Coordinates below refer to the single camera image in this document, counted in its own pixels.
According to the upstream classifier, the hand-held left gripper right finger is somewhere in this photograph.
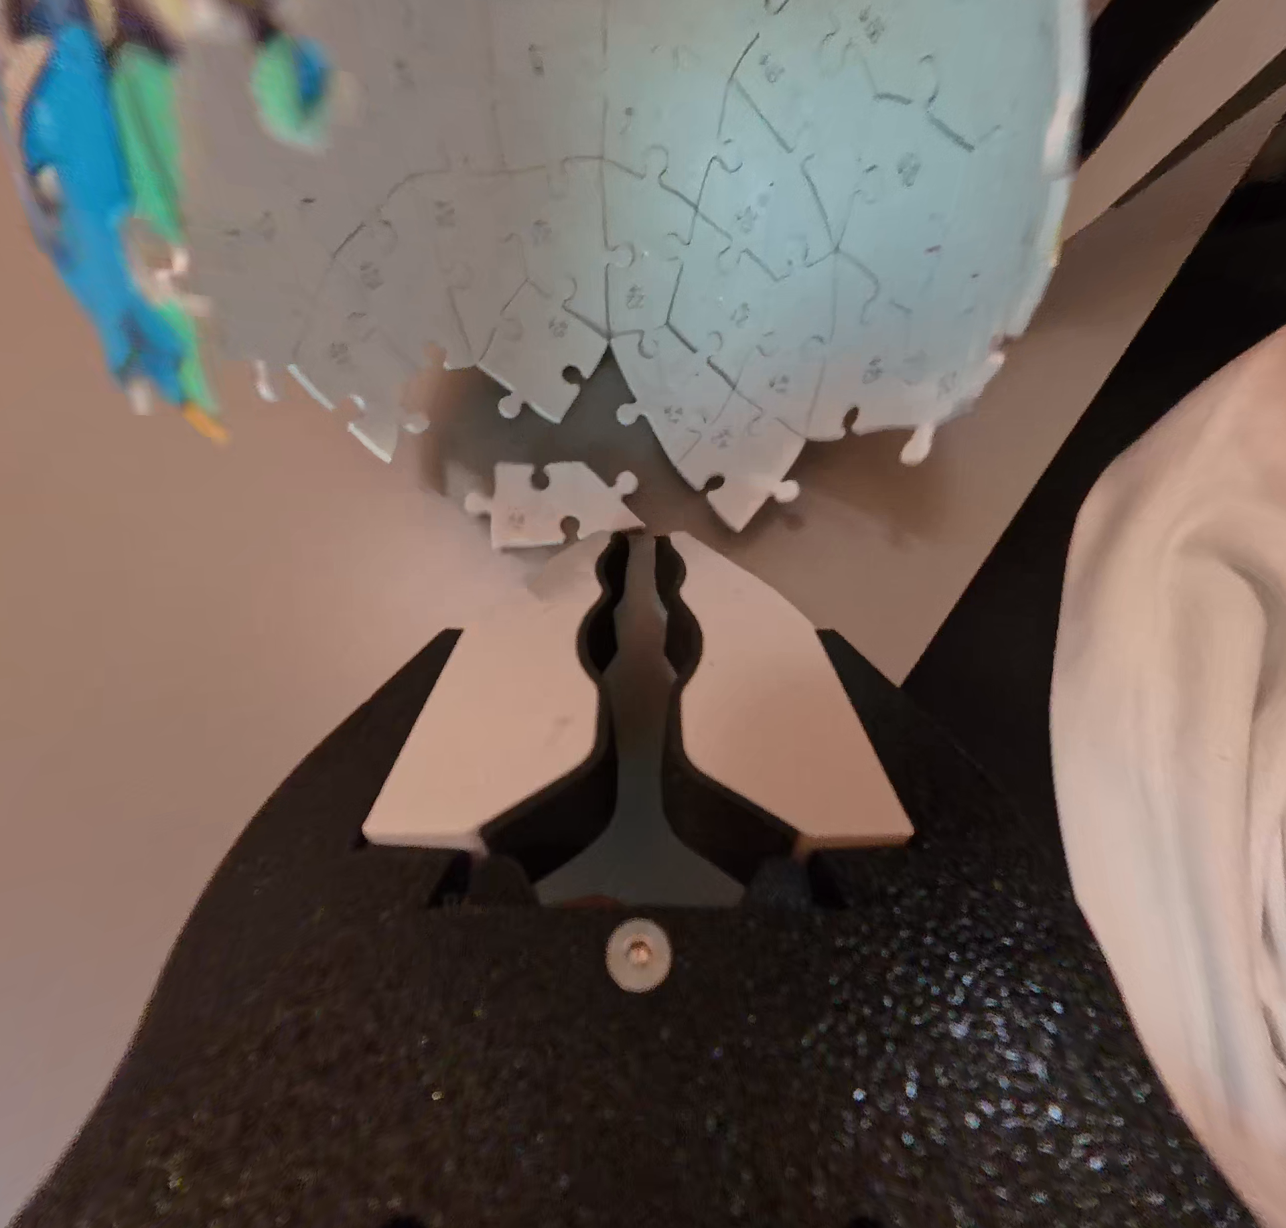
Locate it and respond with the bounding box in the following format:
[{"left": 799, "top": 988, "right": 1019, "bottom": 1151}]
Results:
[{"left": 643, "top": 534, "right": 915, "bottom": 888}]

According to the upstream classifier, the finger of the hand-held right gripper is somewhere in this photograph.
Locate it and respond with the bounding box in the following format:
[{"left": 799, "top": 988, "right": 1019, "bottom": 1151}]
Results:
[{"left": 1060, "top": 0, "right": 1286, "bottom": 243}]

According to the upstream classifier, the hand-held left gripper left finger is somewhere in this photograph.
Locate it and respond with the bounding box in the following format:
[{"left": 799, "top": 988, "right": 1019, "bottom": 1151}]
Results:
[{"left": 360, "top": 536, "right": 632, "bottom": 882}]

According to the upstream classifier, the single puzzle piece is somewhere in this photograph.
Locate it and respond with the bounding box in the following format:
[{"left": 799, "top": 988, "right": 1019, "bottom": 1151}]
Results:
[{"left": 465, "top": 460, "right": 647, "bottom": 554}]

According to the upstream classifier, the colourful puzzle ball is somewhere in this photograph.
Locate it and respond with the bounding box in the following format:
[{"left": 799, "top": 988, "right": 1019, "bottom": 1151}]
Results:
[{"left": 0, "top": 0, "right": 1092, "bottom": 538}]

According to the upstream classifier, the person's white shirt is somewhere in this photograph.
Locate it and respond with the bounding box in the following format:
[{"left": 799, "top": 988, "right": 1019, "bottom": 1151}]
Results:
[{"left": 1049, "top": 324, "right": 1286, "bottom": 1220}]

